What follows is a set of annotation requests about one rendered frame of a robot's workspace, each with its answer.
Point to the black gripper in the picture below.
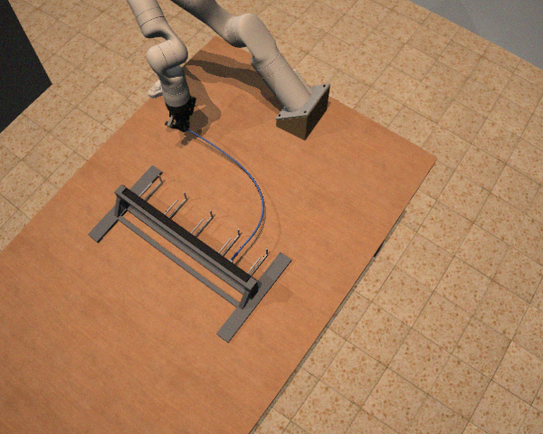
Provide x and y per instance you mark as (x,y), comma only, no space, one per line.
(176,113)

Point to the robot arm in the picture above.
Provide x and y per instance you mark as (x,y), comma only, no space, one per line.
(244,30)

